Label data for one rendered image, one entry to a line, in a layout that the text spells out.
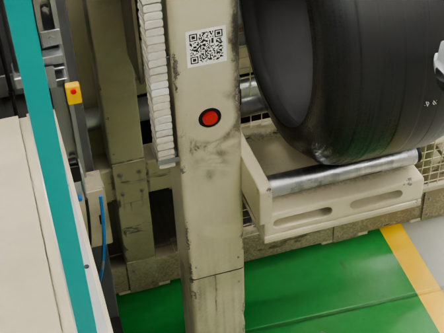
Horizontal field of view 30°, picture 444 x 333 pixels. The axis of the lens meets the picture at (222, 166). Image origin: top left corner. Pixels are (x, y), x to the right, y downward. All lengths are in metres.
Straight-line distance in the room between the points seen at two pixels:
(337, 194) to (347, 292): 1.01
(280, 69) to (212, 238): 0.42
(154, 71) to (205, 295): 0.63
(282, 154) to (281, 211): 0.26
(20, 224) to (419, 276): 1.86
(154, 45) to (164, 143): 0.22
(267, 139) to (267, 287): 0.84
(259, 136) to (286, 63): 0.19
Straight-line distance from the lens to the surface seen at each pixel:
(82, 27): 2.30
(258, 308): 2.64
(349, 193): 1.73
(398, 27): 1.41
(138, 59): 1.96
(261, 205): 1.63
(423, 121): 1.54
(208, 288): 1.92
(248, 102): 1.88
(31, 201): 1.15
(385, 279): 2.75
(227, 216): 1.78
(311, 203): 1.70
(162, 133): 1.61
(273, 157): 1.91
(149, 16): 1.46
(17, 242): 1.09
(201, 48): 1.51
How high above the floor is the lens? 2.01
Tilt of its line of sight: 40 degrees down
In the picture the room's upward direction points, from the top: 2 degrees counter-clockwise
